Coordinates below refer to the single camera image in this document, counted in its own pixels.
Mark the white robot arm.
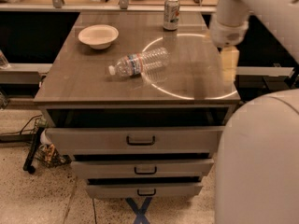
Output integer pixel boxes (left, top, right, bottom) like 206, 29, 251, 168
210, 0, 299, 224

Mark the grey drawer cabinet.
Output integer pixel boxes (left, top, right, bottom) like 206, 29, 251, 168
35, 12, 239, 186

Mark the white soda can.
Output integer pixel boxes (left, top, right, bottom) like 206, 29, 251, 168
164, 0, 180, 31

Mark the black cable on floor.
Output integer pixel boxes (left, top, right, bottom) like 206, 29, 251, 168
0, 114, 43, 136

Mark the blue tape cross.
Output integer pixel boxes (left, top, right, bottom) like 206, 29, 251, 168
125, 197, 151, 224

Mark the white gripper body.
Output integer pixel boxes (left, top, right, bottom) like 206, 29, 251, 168
209, 14, 249, 48

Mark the white ceramic bowl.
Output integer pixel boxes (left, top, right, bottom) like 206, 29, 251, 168
78, 24, 119, 49

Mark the grey drawer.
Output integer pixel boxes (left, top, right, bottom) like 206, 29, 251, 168
71, 159, 214, 179
46, 126, 223, 155
86, 182, 202, 199

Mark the wire basket with items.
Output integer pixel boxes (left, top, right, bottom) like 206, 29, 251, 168
35, 117, 71, 168

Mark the middle grey drawer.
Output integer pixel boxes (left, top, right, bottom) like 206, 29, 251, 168
71, 159, 214, 179

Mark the clear plastic water bottle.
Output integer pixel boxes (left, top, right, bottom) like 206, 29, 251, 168
108, 48, 169, 77

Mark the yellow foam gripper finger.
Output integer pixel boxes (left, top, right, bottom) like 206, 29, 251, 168
221, 46, 239, 84

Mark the bottom grey drawer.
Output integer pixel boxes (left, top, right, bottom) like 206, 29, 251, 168
86, 182, 202, 199

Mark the top grey drawer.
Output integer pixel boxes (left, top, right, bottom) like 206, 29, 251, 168
46, 126, 223, 155

